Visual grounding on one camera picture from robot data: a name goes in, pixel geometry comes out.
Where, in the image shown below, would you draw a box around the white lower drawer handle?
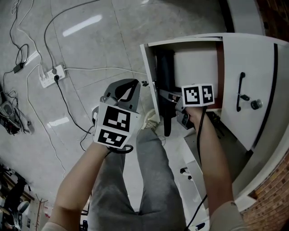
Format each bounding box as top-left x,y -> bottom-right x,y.
179,166 -> 193,180

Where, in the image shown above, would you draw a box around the person's right forearm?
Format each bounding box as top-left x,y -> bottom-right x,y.
188,106 -> 240,226

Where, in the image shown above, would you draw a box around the person's left forearm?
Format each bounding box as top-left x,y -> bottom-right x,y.
47,141 -> 109,231

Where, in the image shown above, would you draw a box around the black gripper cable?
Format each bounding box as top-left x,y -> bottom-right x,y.
184,105 -> 209,231
104,145 -> 134,158

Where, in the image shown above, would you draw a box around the white drawer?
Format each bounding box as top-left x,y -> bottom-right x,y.
178,132 -> 212,224
140,35 -> 224,124

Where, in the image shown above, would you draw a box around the white round furniture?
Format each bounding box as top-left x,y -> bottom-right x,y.
226,0 -> 266,36

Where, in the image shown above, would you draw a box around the white cabinet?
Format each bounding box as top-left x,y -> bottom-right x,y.
182,32 -> 289,205

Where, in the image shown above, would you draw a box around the person's right gray trouser leg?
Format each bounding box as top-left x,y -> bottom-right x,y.
135,129 -> 188,231

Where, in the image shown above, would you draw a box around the dark clutter pile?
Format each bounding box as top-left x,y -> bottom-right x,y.
0,162 -> 35,231

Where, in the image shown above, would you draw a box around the gray device with wires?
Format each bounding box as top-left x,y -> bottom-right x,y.
0,90 -> 35,136

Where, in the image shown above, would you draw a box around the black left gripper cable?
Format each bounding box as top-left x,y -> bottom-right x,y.
104,145 -> 134,158

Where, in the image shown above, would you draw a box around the black umbrella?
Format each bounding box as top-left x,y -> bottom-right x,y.
155,49 -> 176,137

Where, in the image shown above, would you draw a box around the person's gray trouser leg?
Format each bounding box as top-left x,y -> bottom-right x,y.
86,148 -> 139,231
135,129 -> 188,231

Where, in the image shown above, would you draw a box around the black cabinet handle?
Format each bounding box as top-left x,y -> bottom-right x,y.
235,72 -> 247,112

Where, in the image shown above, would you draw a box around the person's beige sleeve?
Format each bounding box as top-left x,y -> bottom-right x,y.
209,200 -> 250,231

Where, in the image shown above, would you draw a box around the thin black adapter cable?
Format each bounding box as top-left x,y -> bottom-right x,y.
2,0 -> 35,95

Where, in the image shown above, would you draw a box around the wooden coat rack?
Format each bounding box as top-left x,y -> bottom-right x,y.
34,194 -> 49,227

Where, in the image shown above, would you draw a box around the person's beige sneaker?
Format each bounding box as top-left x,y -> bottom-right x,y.
140,109 -> 160,132

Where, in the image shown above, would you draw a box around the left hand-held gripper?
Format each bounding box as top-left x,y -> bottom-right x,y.
91,79 -> 142,150

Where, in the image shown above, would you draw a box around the white power strip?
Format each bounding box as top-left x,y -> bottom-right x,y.
39,64 -> 69,89

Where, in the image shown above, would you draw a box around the black curved floor cable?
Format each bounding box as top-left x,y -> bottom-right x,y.
43,0 -> 101,71

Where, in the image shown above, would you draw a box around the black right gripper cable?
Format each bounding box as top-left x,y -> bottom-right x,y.
184,105 -> 209,231

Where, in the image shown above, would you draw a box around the black plugged power cable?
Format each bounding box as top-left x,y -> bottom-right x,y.
53,74 -> 95,135

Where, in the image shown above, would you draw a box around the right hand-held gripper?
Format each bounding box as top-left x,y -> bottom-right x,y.
159,83 -> 215,131

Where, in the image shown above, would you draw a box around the silver round knob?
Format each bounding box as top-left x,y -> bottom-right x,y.
250,99 -> 264,109

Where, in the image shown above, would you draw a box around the person's left gray trouser leg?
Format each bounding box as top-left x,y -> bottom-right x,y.
86,148 -> 139,231

